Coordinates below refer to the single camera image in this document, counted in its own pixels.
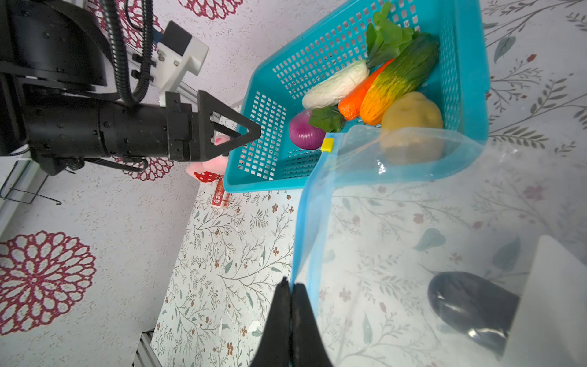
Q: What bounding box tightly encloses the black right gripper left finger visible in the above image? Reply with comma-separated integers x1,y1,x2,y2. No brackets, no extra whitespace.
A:
250,278,291,367

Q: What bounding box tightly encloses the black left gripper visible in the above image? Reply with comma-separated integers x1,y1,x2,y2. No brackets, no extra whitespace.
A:
22,90,261,161

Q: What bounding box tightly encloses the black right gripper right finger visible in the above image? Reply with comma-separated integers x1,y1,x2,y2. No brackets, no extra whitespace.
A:
292,284,333,367

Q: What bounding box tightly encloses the purple onion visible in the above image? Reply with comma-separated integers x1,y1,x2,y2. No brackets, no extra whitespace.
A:
288,110,326,150

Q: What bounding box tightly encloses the clear zip top bag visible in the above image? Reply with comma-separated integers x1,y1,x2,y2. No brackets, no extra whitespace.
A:
292,126,586,366

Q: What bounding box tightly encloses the dark eggplant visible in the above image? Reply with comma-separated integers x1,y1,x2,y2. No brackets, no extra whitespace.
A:
427,272,521,356

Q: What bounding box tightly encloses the white radish with leaves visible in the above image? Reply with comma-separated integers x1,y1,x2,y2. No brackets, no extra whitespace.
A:
302,2,418,110

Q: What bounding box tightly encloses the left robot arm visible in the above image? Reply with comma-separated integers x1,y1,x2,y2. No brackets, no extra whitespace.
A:
1,1,261,176

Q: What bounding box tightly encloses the white paper insert in bag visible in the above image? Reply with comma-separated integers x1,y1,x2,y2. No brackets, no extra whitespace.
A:
501,235,586,367

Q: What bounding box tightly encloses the teal plastic basket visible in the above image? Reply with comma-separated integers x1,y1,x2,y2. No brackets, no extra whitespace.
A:
224,1,490,193

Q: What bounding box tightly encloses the red card pack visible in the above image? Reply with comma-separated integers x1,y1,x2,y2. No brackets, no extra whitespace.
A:
211,176,230,208

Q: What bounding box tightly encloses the orange carrot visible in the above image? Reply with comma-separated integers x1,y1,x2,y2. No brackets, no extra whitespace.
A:
338,59,394,121

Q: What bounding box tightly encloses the green yellow cucumber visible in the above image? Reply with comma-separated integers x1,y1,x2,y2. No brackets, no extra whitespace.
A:
359,33,440,125

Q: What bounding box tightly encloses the yellow green potato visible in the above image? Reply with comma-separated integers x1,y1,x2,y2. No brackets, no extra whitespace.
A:
380,92,444,165

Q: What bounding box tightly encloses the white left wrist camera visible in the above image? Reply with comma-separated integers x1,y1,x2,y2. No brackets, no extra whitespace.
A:
151,21,209,107

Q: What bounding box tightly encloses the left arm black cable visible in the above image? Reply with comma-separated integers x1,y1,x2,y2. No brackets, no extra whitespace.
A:
98,0,154,107

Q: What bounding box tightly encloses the black wire wall rack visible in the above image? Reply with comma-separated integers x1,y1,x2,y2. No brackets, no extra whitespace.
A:
1,158,62,206

